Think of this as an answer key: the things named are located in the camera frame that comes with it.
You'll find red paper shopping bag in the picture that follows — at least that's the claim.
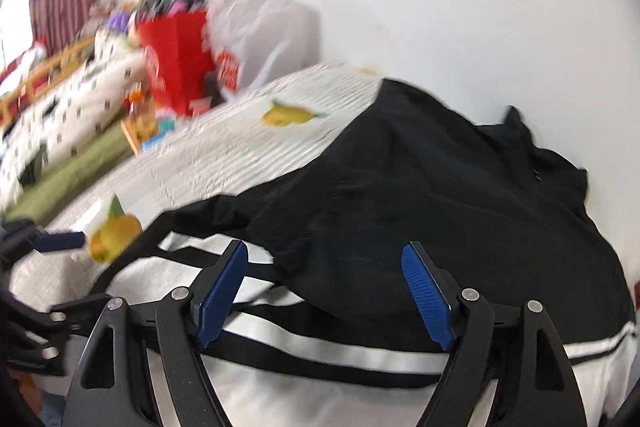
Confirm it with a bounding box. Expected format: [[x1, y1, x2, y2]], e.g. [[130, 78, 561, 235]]
[[137, 10, 215, 116]]

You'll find white plastic bag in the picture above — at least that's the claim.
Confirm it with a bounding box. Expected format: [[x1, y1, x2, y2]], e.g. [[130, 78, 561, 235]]
[[206, 0, 320, 101]]

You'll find black white blue jacket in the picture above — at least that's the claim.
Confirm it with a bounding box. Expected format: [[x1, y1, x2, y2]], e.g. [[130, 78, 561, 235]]
[[86, 77, 640, 427]]

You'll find fruit-print white tablecloth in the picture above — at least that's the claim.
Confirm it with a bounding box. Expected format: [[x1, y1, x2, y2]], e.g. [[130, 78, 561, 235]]
[[10, 64, 381, 310]]

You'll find green cushion mat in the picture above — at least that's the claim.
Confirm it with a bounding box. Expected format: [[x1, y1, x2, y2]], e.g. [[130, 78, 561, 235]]
[[1, 122, 134, 225]]

